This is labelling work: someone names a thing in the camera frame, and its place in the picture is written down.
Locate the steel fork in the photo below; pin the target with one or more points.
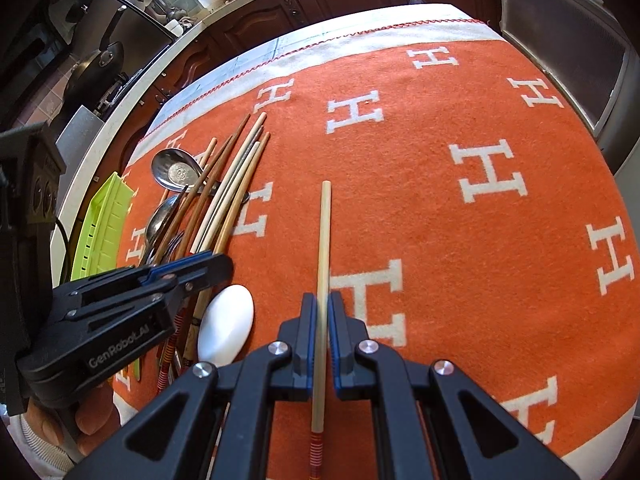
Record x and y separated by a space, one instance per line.
173 244

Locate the black wok with handle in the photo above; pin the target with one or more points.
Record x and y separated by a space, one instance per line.
95 74

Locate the white ceramic spoon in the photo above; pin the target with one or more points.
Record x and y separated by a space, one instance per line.
226 325

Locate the green plastic utensil tray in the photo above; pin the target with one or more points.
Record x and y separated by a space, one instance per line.
99 238

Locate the light blue table cover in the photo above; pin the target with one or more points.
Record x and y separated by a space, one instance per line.
310 46

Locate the bamboo chopstick red end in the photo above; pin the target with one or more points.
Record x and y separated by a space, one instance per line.
318 397

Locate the orange H-pattern blanket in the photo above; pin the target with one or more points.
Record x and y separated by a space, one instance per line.
473 219

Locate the person's left hand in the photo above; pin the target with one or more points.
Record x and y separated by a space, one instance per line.
96 418

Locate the steel stove guard panel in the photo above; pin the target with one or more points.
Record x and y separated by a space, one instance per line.
75 140

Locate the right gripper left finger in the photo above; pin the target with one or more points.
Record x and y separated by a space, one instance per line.
213 422

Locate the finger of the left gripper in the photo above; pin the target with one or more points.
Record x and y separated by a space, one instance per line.
128 279
169 290

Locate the light bamboo chopstick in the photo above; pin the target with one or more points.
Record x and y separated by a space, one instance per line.
200 164

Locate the grey oven appliance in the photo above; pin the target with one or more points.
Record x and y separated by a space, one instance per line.
583 50

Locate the large steel tablespoon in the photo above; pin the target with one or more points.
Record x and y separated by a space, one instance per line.
157 226

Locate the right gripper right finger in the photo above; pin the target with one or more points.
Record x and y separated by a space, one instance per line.
431 421

